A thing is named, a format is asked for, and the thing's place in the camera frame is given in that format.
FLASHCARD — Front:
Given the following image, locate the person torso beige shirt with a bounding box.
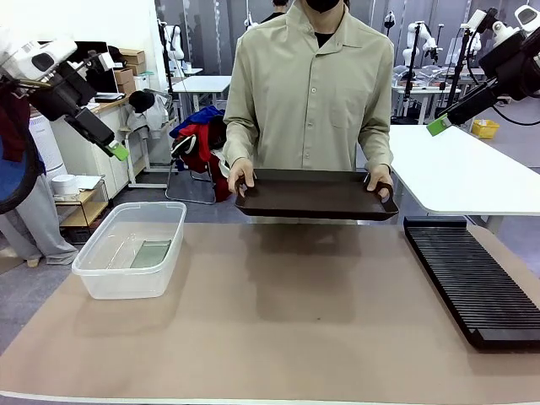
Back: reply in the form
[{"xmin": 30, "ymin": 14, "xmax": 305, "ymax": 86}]
[{"xmin": 222, "ymin": 0, "xmax": 396, "ymax": 224}]

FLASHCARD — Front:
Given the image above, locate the person's left hand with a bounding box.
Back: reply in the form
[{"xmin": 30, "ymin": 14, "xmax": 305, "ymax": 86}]
[{"xmin": 365, "ymin": 164, "xmax": 394, "ymax": 199}]

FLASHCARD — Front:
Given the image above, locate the yellow plastic bin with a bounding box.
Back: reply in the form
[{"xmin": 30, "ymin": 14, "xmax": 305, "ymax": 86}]
[{"xmin": 471, "ymin": 119, "xmax": 500, "ymax": 139}]

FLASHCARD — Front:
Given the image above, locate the white air purifier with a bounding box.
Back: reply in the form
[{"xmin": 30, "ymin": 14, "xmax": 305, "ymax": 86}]
[{"xmin": 28, "ymin": 113, "xmax": 68, "ymax": 176}]

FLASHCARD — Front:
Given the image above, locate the person's left forearm beige sleeve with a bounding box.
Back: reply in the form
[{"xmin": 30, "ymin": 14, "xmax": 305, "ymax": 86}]
[{"xmin": 357, "ymin": 126, "xmax": 396, "ymax": 170}]

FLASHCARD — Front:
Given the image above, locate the large white table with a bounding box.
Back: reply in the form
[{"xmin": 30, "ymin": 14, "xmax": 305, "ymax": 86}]
[{"xmin": 387, "ymin": 124, "xmax": 540, "ymax": 217}]

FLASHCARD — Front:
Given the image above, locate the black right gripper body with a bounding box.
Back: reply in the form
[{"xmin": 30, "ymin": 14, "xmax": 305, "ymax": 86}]
[{"xmin": 478, "ymin": 35, "xmax": 540, "ymax": 101}]

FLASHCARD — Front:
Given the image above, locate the white background table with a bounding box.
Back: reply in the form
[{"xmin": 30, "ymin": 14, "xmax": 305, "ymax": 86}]
[
  {"xmin": 172, "ymin": 75, "xmax": 232, "ymax": 123},
  {"xmin": 391, "ymin": 75, "xmax": 461, "ymax": 126}
]

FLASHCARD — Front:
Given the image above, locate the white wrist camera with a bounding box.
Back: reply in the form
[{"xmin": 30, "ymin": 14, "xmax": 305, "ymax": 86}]
[
  {"xmin": 459, "ymin": 8, "xmax": 524, "ymax": 47},
  {"xmin": 67, "ymin": 50, "xmax": 116, "ymax": 73}
]

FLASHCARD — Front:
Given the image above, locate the black stand with white lamp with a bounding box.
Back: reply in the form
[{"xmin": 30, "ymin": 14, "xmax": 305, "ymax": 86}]
[{"xmin": 381, "ymin": 12, "xmax": 396, "ymax": 73}]

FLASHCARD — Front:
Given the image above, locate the grey white garment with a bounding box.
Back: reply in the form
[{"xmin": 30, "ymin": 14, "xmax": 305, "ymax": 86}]
[{"xmin": 126, "ymin": 93, "xmax": 178, "ymax": 140}]

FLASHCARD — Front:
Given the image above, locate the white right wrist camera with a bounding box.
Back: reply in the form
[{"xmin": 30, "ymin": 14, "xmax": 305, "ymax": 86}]
[{"xmin": 459, "ymin": 8, "xmax": 524, "ymax": 47}]

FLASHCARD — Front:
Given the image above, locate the person's right hand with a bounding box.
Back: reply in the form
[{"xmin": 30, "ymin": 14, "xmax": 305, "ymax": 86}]
[{"xmin": 227, "ymin": 159, "xmax": 257, "ymax": 196}]

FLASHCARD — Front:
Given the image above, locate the bystander in black shirt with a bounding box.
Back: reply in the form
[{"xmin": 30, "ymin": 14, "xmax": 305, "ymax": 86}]
[{"xmin": 260, "ymin": 0, "xmax": 290, "ymax": 24}]

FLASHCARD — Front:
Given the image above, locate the bystander in maroon top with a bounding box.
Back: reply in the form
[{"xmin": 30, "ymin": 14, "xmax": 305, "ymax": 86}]
[{"xmin": 0, "ymin": 90, "xmax": 79, "ymax": 266}]

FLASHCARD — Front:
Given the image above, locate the black face mask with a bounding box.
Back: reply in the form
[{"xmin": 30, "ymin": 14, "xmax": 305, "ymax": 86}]
[{"xmin": 304, "ymin": 0, "xmax": 345, "ymax": 13}]

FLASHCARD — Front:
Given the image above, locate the dark brown serving tray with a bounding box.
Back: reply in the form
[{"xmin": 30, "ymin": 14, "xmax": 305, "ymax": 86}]
[{"xmin": 234, "ymin": 168, "xmax": 400, "ymax": 222}]

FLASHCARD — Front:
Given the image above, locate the black camera stand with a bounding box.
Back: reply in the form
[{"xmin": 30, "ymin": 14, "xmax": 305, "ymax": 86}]
[{"xmin": 400, "ymin": 23, "xmax": 423, "ymax": 117}]

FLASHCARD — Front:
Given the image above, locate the red and blue clothes pile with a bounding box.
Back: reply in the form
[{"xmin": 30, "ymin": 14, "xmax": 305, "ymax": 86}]
[{"xmin": 170, "ymin": 105, "xmax": 231, "ymax": 203}]

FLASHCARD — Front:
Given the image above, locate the black slotted PCB rack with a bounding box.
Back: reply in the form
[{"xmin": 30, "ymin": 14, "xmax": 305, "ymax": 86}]
[{"xmin": 403, "ymin": 215, "xmax": 540, "ymax": 350}]

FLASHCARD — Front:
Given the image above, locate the low wooden wire shelf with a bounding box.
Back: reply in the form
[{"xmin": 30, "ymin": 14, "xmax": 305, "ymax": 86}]
[{"xmin": 54, "ymin": 175, "xmax": 111, "ymax": 245}]

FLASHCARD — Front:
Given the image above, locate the small white cylinder device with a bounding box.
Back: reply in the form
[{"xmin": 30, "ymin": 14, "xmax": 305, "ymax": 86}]
[{"xmin": 51, "ymin": 174, "xmax": 77, "ymax": 196}]

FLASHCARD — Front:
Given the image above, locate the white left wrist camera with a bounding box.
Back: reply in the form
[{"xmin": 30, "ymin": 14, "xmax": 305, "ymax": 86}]
[{"xmin": 67, "ymin": 50, "xmax": 116, "ymax": 73}]

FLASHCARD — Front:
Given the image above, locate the black tripod pole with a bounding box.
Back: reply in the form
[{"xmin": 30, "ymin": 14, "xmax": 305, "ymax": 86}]
[{"xmin": 438, "ymin": 29, "xmax": 472, "ymax": 119}]

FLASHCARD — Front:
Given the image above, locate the wood-topped white desk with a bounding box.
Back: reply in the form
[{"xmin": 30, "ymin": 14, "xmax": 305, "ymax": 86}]
[{"xmin": 50, "ymin": 94, "xmax": 132, "ymax": 199}]

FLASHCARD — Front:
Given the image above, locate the black computer monitor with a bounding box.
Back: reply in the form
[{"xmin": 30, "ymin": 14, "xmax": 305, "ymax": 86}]
[{"xmin": 75, "ymin": 40, "xmax": 121, "ymax": 95}]

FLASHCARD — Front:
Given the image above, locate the brown table mat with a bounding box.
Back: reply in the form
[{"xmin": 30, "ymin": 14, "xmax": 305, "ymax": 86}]
[{"xmin": 0, "ymin": 223, "xmax": 540, "ymax": 400}]

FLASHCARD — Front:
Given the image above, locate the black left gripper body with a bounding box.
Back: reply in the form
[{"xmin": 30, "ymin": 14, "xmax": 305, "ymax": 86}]
[{"xmin": 29, "ymin": 67, "xmax": 99, "ymax": 122}]

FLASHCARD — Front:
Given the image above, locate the person's right forearm beige sleeve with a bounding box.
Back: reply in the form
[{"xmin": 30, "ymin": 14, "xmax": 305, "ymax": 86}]
[{"xmin": 222, "ymin": 121, "xmax": 262, "ymax": 165}]

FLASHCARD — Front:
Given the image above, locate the clear plastic storage box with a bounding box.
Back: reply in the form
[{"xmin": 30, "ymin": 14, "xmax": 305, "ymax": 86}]
[{"xmin": 71, "ymin": 201, "xmax": 187, "ymax": 300}]

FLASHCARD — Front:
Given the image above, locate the black cap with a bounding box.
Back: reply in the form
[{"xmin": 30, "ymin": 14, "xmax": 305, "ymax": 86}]
[{"xmin": 128, "ymin": 90, "xmax": 156, "ymax": 115}]

